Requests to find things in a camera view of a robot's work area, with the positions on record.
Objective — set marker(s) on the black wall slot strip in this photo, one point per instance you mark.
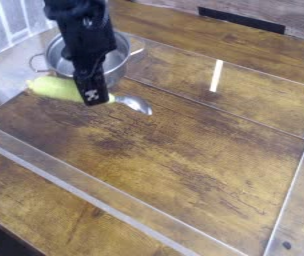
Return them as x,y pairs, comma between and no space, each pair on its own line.
242,20

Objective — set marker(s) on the clear acrylic back barrier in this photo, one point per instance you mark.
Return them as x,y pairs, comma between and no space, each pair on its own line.
207,102

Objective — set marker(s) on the clear acrylic front barrier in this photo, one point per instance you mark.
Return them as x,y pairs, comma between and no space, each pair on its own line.
175,233

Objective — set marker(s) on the small stainless steel pot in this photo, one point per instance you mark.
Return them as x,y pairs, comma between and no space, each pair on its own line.
114,65

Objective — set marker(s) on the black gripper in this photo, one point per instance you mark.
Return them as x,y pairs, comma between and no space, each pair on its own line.
87,31

